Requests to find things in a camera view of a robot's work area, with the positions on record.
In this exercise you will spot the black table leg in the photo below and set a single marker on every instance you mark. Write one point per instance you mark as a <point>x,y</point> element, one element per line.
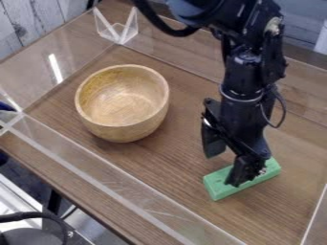
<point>53,202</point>

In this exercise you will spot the clear acrylic tray wall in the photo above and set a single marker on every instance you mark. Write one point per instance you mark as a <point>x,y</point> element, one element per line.
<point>141,187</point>

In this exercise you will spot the black metal bracket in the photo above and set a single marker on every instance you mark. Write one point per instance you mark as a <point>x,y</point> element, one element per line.
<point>74,238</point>

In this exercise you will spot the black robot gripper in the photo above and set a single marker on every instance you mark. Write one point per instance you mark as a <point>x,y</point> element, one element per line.
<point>232,124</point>

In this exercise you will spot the green rectangular block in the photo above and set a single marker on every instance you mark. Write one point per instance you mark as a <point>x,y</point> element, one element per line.
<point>219,190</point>

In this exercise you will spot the light wooden bowl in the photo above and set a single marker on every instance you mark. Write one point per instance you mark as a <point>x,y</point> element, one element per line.
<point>121,102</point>

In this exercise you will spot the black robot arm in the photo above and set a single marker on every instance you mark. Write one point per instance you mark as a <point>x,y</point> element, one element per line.
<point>248,26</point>

